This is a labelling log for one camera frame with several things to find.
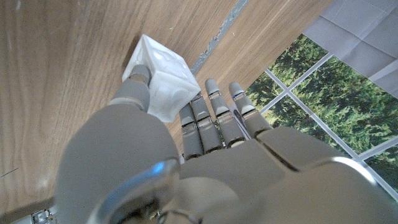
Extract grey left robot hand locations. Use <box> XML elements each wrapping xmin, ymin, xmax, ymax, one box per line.
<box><xmin>54</xmin><ymin>63</ymin><xmax>398</xmax><ymax>224</ymax></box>

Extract small white package box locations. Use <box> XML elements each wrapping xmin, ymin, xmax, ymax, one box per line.
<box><xmin>121</xmin><ymin>33</ymin><xmax>202</xmax><ymax>123</ymax></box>

